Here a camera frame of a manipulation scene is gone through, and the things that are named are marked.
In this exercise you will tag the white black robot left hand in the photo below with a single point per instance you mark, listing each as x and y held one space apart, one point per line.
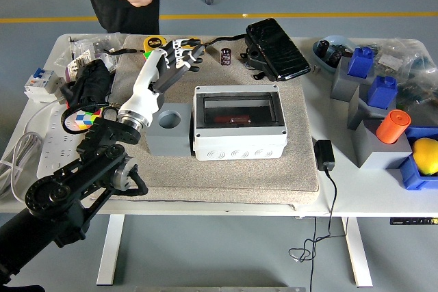
143 80

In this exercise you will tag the grey junction box clear lid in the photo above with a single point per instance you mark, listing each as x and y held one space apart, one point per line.
239 150

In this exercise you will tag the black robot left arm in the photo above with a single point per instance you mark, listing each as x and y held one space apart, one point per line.
68 182

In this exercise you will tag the round yellow tape measure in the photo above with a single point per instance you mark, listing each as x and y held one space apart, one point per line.
154 42

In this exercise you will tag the black cloth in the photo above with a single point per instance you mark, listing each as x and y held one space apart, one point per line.
92 83

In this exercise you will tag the grey block with round hole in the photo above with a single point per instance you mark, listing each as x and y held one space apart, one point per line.
167 141

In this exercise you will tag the clear plastic bag with hardware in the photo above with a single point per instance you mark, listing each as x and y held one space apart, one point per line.
85 44

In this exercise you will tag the white purple label packet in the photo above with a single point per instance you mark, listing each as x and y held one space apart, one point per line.
73 66

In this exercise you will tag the small colourful puzzle cube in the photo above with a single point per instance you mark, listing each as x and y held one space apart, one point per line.
80 119

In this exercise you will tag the grey plug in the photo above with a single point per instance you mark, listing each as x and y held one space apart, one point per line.
63 87

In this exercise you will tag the black capacitor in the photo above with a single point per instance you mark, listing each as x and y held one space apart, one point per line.
226 56
323 47
335 56

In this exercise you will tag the white circuit breaker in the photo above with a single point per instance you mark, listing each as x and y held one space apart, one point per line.
39 83

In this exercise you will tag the white power strip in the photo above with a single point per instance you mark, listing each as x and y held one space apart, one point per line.
58 148

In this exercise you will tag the grey-brown mat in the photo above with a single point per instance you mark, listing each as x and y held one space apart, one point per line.
222 179

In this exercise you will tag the black foot pedal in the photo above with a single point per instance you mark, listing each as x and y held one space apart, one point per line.
277 49

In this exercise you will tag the white table leg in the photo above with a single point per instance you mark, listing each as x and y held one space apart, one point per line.
357 254
111 247

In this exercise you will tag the small metal bolt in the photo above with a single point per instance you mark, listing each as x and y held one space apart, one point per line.
316 69

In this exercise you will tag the black power adapter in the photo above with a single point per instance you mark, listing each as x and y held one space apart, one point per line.
324 155

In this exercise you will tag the grey holder block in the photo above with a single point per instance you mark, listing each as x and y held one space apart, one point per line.
340 83
376 157
357 110

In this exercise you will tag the light blue bowl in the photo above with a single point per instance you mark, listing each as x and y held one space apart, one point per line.
338 40

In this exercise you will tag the blue plastic block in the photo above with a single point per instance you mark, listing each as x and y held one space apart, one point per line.
361 63
381 93

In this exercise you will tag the clear plastic parts bag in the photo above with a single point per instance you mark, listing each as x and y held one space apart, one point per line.
393 57
421 90

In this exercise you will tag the blue plastic bin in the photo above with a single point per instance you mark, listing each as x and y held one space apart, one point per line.
414 177

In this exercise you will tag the yellow lemon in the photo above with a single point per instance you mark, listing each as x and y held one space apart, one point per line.
426 157

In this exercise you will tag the black table control panel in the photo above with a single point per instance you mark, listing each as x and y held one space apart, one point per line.
410 221

